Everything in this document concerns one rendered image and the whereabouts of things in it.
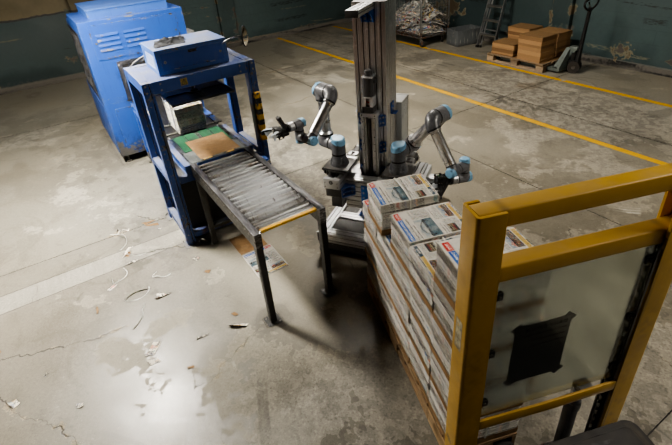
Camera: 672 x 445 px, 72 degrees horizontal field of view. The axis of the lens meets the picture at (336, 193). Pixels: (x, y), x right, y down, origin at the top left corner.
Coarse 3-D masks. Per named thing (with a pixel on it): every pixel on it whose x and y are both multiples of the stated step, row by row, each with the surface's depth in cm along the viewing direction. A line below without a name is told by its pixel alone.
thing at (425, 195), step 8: (408, 176) 302; (416, 176) 300; (408, 184) 293; (416, 184) 292; (424, 184) 291; (416, 192) 284; (424, 192) 283; (432, 192) 283; (416, 200) 279; (424, 200) 280; (432, 200) 282; (416, 208) 282
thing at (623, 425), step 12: (624, 420) 180; (588, 432) 177; (600, 432) 177; (612, 432) 176; (624, 432) 175; (636, 432) 176; (552, 444) 174; (564, 444) 174; (576, 444) 173; (588, 444) 172; (600, 444) 172; (612, 444) 172; (624, 444) 171; (636, 444) 171; (648, 444) 172
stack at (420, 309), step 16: (368, 224) 323; (368, 240) 331; (384, 240) 289; (384, 256) 296; (368, 272) 354; (384, 272) 302; (400, 272) 269; (368, 288) 364; (384, 304) 321; (400, 304) 279; (416, 304) 251; (384, 320) 335; (400, 336) 296; (416, 336) 261; (400, 352) 309; (416, 352) 267; (416, 368) 273; (416, 384) 279
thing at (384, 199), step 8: (368, 184) 296; (376, 184) 295; (384, 184) 295; (392, 184) 295; (368, 192) 299; (376, 192) 287; (384, 192) 287; (392, 192) 286; (368, 200) 305; (376, 200) 282; (384, 200) 279; (392, 200) 278; (400, 200) 278; (376, 208) 288; (384, 208) 276; (392, 208) 277; (400, 208) 279; (376, 216) 293; (384, 216) 279; (384, 224) 282
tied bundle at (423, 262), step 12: (444, 240) 241; (420, 252) 234; (432, 252) 234; (420, 264) 229; (432, 264) 226; (420, 276) 235; (432, 276) 219; (420, 288) 236; (432, 288) 221; (432, 300) 224
